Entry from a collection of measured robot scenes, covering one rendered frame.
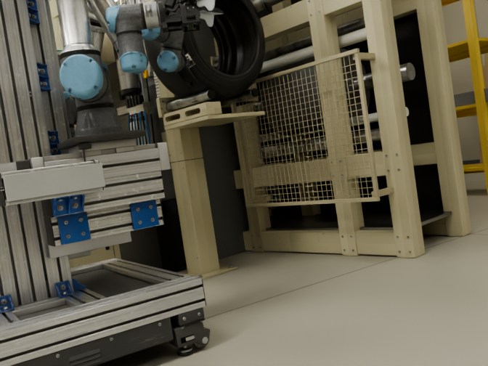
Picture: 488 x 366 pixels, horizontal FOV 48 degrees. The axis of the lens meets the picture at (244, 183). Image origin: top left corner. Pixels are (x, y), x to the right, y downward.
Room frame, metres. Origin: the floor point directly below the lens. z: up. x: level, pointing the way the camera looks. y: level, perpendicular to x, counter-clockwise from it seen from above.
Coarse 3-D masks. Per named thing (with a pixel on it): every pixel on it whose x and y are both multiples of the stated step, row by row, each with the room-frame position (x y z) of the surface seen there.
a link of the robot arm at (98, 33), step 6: (114, 0) 2.22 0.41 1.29; (90, 18) 2.14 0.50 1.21; (96, 24) 2.16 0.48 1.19; (96, 30) 2.18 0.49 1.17; (102, 30) 2.19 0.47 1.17; (96, 36) 2.19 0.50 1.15; (102, 36) 2.21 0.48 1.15; (96, 42) 2.20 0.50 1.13; (102, 42) 2.23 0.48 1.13; (72, 96) 2.22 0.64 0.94
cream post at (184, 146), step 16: (160, 96) 2.92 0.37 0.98; (176, 96) 2.84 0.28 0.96; (192, 128) 2.89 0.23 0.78; (176, 144) 2.86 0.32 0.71; (192, 144) 2.88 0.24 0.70; (176, 160) 2.88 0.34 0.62; (192, 160) 2.87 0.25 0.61; (176, 176) 2.90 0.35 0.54; (192, 176) 2.86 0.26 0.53; (176, 192) 2.91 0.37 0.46; (192, 192) 2.85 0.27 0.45; (192, 208) 2.84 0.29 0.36; (208, 208) 2.91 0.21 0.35; (192, 224) 2.84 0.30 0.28; (208, 224) 2.90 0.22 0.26; (192, 240) 2.86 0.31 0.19; (208, 240) 2.89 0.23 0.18; (192, 256) 2.87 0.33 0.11; (208, 256) 2.87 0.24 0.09; (192, 272) 2.89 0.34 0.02; (208, 272) 2.86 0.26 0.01
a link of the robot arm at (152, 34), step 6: (90, 12) 2.01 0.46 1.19; (96, 18) 2.01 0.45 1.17; (144, 30) 1.87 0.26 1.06; (150, 30) 1.87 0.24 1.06; (156, 30) 1.89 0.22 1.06; (162, 30) 1.91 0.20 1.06; (144, 36) 1.88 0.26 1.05; (150, 36) 1.88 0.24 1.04; (156, 36) 1.90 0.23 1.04; (162, 36) 1.93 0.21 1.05; (168, 36) 1.96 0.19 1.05
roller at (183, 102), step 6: (210, 90) 2.51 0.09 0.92; (192, 96) 2.60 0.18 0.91; (198, 96) 2.56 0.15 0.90; (204, 96) 2.53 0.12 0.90; (210, 96) 2.51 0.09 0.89; (168, 102) 2.76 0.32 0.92; (174, 102) 2.71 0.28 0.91; (180, 102) 2.67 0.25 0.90; (186, 102) 2.64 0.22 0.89; (192, 102) 2.61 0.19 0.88; (198, 102) 2.59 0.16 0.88; (168, 108) 2.75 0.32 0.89; (174, 108) 2.73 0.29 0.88
